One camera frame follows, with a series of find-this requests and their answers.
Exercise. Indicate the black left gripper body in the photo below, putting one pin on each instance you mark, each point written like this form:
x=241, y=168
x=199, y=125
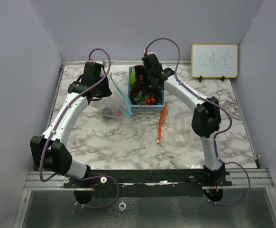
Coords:
x=103, y=90

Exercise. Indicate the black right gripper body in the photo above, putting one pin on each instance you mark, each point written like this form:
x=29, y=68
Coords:
x=149, y=76

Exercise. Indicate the green leaf vegetable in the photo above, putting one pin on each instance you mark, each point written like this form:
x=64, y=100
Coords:
x=132, y=78

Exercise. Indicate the dark grape bunch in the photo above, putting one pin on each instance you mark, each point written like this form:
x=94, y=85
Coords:
x=146, y=90

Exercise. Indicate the dark purple plum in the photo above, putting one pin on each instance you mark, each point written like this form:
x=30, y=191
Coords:
x=106, y=112

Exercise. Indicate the cherry tomatoes with green leaves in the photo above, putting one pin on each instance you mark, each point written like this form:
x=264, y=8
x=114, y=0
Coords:
x=144, y=100

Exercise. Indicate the clear bag blue zipper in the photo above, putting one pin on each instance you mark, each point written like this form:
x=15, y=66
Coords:
x=118, y=99

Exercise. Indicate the blue plastic basket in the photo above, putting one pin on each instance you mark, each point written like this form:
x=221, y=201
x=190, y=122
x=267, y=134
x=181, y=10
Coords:
x=145, y=108

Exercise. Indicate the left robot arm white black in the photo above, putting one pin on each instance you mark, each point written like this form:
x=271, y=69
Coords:
x=49, y=150

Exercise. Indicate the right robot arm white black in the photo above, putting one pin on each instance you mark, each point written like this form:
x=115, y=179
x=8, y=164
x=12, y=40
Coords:
x=206, y=113

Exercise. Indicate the clear bag orange zipper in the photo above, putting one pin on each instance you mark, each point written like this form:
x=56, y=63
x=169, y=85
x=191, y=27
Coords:
x=174, y=128

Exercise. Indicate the small whiteboard wooden frame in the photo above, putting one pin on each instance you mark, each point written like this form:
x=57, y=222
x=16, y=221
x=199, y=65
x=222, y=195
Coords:
x=209, y=60

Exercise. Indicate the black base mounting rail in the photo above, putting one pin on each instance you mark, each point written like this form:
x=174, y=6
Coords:
x=149, y=183

